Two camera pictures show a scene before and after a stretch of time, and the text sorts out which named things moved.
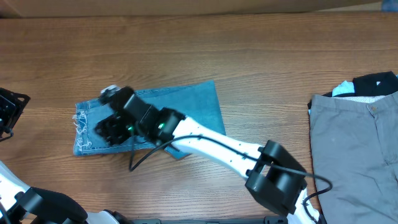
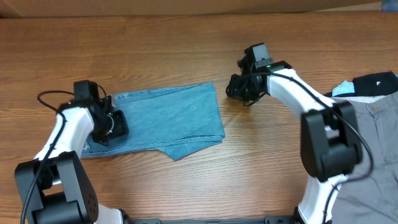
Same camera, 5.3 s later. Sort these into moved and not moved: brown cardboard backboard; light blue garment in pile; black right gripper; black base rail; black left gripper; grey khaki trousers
Moved: black left gripper; black right gripper
Not moved: black base rail; grey khaki trousers; light blue garment in pile; brown cardboard backboard
